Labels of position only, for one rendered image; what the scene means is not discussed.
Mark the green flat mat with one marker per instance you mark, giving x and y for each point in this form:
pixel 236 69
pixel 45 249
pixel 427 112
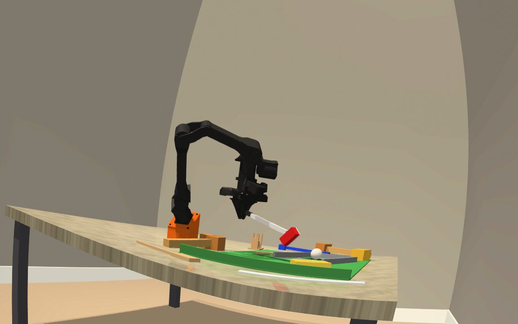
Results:
pixel 355 266

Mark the white golf ball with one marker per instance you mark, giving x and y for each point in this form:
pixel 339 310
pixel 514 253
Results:
pixel 316 253

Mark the blue putter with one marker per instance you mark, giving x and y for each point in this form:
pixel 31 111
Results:
pixel 281 247

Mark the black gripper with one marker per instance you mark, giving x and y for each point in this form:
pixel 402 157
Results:
pixel 242 199

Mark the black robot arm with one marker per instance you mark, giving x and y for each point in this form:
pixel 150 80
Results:
pixel 250 158

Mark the yellow rectangular block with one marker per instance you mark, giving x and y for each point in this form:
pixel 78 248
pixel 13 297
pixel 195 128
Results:
pixel 311 263
pixel 362 254

